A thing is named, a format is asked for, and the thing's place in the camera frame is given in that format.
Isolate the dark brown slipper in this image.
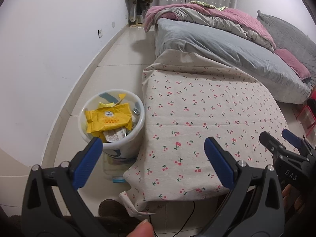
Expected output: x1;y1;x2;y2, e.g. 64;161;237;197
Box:
98;199;129;218

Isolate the grey duvet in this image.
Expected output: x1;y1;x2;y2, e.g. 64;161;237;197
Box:
155;18;312;104

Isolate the white wall socket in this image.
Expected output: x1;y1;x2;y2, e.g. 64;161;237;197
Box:
98;29;103;38

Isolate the pink and grey quilt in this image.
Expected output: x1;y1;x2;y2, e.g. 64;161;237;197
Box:
144;1;276;52

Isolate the red metal rack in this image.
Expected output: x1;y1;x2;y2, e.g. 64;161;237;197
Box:
295;99;315;137

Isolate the person's right hand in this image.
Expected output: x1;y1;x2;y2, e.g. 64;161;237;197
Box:
282;184;315;220

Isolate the person's left hand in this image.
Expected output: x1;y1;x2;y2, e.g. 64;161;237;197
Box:
127;219;154;237

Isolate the white plastic trash bin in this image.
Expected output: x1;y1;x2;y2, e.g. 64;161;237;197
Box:
78;89;145;162

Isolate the black cable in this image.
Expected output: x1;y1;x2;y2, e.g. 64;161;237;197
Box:
148;200;196;237

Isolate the grey pillow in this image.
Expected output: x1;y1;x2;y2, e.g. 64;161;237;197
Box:
257;10;316;85

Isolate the pink pillow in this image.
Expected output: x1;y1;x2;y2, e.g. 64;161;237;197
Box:
275;49;311;80

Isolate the yellow snack wrapper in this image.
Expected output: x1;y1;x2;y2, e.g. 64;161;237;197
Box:
85;103;133;134

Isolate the cherry print cloth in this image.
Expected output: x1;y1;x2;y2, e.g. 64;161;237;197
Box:
120;50;288;217

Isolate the clear printed plastic wrapper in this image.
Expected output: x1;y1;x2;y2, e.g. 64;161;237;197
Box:
103;127;126;143

